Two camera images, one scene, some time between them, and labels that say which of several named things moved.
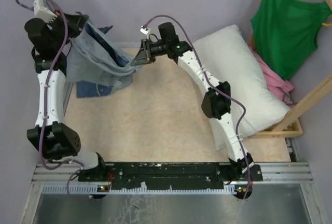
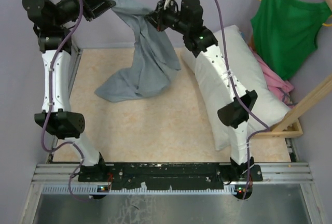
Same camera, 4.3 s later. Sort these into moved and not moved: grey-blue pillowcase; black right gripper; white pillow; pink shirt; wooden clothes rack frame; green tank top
Moved: grey-blue pillowcase; black right gripper
Not moved: wooden clothes rack frame; green tank top; pink shirt; white pillow
